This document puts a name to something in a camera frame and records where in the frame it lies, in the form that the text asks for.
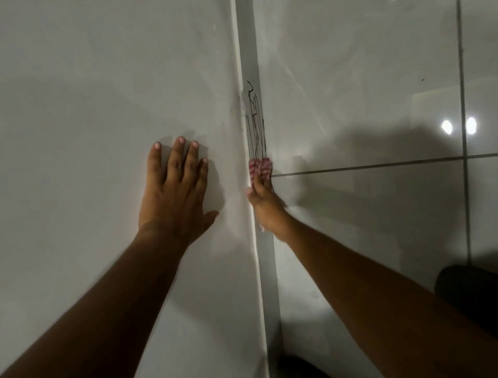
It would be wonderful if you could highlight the person's right hand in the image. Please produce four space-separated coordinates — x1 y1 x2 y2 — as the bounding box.
246 172 299 243

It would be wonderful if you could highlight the person's left hand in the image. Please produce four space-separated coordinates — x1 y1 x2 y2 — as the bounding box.
138 136 219 248

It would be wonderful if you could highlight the pink striped cleaning cloth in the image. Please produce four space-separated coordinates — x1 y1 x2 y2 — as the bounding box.
248 157 273 188

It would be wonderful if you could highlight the person's right forearm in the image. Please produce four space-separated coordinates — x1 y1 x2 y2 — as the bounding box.
285 220 498 378

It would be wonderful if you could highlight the person's left forearm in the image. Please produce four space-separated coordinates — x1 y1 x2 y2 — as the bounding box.
0 230 188 378

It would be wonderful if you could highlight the grey baseboard strip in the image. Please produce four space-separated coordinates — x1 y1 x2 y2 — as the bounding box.
234 0 285 378

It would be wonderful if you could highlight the person's black clothed leg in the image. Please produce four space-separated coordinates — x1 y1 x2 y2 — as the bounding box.
434 264 498 340
277 355 332 378

